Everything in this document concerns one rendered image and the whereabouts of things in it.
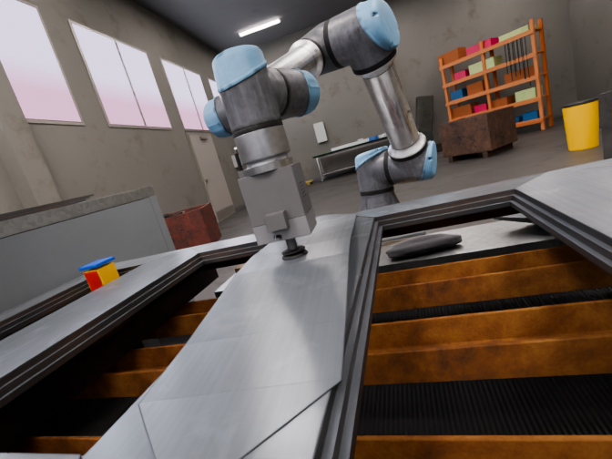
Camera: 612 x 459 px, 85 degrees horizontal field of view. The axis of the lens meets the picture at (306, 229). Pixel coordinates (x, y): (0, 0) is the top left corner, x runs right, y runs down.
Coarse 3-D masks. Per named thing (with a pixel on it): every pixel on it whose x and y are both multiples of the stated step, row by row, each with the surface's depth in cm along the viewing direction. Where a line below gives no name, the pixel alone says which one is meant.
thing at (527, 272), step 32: (512, 256) 64; (544, 256) 63; (576, 256) 61; (384, 288) 65; (416, 288) 63; (448, 288) 61; (480, 288) 60; (512, 288) 58; (544, 288) 57; (576, 288) 56; (192, 320) 78
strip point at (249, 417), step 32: (288, 384) 26; (320, 384) 25; (160, 416) 26; (192, 416) 25; (224, 416) 25; (256, 416) 24; (288, 416) 23; (160, 448) 23; (192, 448) 22; (224, 448) 22
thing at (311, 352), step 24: (240, 336) 35; (264, 336) 34; (288, 336) 33; (312, 336) 31; (336, 336) 30; (192, 360) 33; (216, 360) 32; (240, 360) 31; (264, 360) 30; (288, 360) 29; (312, 360) 28; (336, 360) 27; (168, 384) 30; (192, 384) 29; (216, 384) 29; (240, 384) 28; (264, 384) 27
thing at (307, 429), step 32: (512, 192) 63; (384, 224) 70; (544, 224) 48; (576, 224) 42; (224, 256) 82; (352, 256) 51; (608, 256) 34; (160, 288) 70; (352, 288) 40; (32, 320) 76; (96, 320) 56; (352, 320) 35; (64, 352) 49; (352, 352) 29; (0, 384) 42; (32, 384) 44; (352, 384) 27; (128, 416) 28; (320, 416) 22; (352, 416) 24; (96, 448) 25; (128, 448) 24; (256, 448) 21; (288, 448) 20; (320, 448) 20; (352, 448) 22
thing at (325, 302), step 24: (312, 288) 41; (336, 288) 39; (216, 312) 42; (240, 312) 40; (264, 312) 38; (288, 312) 37; (312, 312) 35; (336, 312) 34; (192, 336) 38; (216, 336) 36
